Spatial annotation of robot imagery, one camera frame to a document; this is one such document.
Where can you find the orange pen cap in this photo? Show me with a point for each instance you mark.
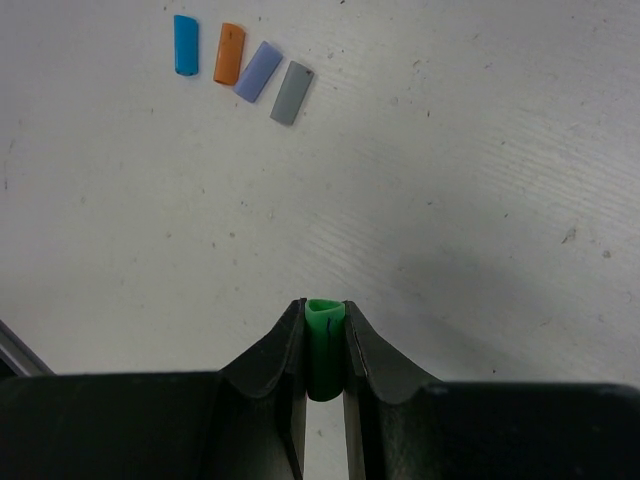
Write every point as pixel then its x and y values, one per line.
pixel 229 54

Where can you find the green pen cap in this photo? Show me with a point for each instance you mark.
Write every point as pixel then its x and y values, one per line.
pixel 325 336

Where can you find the grey pen cap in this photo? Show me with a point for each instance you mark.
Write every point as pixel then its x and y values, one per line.
pixel 292 93

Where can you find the purple pen cap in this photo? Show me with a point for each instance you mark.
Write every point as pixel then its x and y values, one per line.
pixel 258 72

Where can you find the blue pen cap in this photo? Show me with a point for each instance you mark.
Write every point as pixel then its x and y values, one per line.
pixel 186 45

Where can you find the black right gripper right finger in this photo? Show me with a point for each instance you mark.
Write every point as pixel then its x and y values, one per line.
pixel 383 427

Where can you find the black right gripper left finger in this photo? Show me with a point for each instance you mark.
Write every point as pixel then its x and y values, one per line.
pixel 261 405

